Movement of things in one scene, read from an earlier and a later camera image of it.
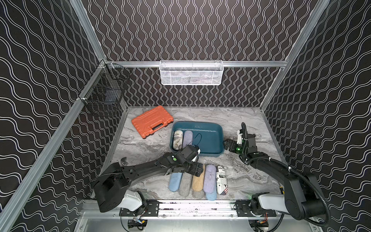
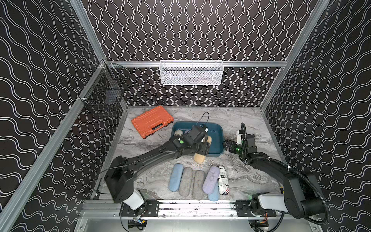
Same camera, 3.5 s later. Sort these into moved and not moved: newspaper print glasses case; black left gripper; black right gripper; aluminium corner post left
Moved: black left gripper
Not moved: aluminium corner post left; black right gripper; newspaper print glasses case
